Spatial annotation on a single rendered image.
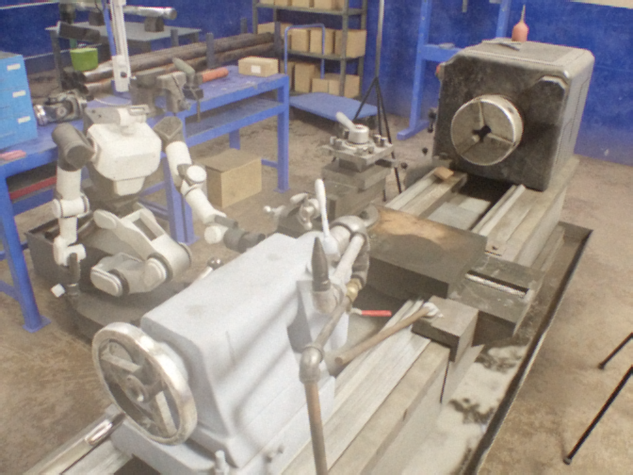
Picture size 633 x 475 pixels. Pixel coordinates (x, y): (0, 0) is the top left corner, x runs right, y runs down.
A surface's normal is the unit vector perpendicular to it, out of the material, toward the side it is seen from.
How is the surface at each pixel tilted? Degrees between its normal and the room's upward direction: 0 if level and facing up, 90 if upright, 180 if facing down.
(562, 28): 90
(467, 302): 0
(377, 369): 0
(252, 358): 76
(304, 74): 90
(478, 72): 90
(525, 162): 90
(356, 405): 0
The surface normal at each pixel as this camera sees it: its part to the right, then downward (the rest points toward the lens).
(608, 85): -0.55, 0.40
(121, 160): 0.60, 0.66
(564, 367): 0.03, -0.87
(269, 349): 0.81, 0.07
